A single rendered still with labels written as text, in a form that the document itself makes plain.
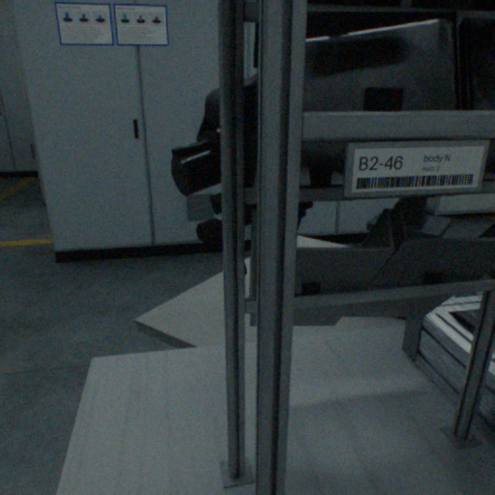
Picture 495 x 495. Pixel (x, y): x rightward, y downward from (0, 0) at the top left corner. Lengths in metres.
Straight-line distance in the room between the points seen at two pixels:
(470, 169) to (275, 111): 0.12
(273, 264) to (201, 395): 0.50
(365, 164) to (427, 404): 0.56
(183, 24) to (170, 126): 0.71
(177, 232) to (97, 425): 2.95
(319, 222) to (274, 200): 3.55
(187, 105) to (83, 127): 0.78
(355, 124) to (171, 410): 0.55
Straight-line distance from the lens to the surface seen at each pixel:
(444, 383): 0.78
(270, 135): 0.23
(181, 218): 3.53
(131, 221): 3.55
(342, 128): 0.24
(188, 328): 0.90
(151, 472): 0.63
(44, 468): 1.92
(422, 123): 0.26
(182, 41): 3.41
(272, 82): 0.22
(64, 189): 3.55
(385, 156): 0.25
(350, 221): 3.89
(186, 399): 0.72
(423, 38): 0.33
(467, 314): 0.80
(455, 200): 5.05
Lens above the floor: 1.32
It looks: 22 degrees down
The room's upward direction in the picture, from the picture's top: straight up
